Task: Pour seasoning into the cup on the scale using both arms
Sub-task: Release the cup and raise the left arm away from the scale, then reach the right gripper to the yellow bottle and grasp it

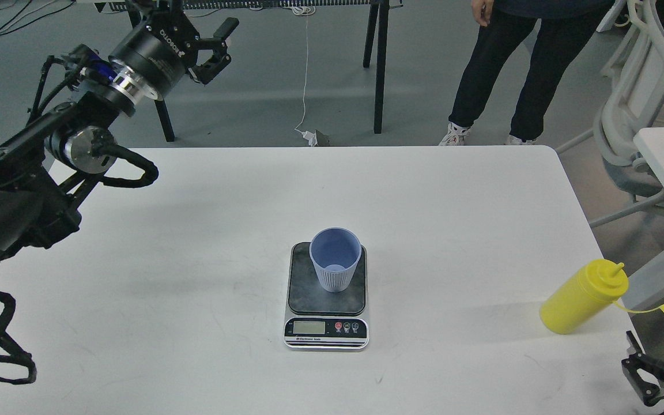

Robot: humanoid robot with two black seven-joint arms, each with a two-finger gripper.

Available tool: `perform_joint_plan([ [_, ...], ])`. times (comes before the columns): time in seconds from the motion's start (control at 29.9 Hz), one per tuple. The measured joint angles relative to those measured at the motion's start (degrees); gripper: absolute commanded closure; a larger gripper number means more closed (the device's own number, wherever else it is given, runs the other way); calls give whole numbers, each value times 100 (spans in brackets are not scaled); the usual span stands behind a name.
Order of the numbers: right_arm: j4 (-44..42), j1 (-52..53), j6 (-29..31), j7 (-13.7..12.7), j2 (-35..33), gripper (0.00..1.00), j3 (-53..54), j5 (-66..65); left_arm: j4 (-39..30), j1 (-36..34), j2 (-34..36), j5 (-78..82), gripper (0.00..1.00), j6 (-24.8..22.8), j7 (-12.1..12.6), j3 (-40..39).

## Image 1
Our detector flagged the yellow squeeze bottle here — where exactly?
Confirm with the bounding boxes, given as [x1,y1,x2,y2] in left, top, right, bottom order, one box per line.
[539,258,664,335]

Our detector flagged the white power adapter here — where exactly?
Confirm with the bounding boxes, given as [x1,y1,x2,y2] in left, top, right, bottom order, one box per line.
[302,131,319,148]

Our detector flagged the black trestle table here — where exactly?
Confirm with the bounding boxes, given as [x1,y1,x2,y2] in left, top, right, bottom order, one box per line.
[93,0,406,142]

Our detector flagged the white office chair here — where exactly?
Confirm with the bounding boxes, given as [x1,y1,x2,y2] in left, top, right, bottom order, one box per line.
[556,1,664,228]

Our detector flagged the blue ribbed plastic cup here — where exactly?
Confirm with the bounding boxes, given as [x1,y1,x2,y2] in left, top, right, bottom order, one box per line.
[309,228,362,293]

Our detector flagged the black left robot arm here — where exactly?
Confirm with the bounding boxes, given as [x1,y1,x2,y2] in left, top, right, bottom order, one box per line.
[0,1,239,262]

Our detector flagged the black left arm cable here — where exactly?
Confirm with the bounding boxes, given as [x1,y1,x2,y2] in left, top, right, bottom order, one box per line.
[93,141,160,189]

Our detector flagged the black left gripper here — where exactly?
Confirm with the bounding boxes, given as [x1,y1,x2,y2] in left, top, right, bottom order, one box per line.
[109,1,240,100]

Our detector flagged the digital kitchen scale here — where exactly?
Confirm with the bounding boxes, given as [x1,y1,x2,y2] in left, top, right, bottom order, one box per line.
[284,242,371,352]

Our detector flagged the white hanging cable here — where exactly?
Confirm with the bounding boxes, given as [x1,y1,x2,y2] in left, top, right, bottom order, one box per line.
[293,5,316,136]

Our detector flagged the person in dark trousers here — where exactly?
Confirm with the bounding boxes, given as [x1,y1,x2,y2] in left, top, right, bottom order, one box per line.
[438,0,618,147]

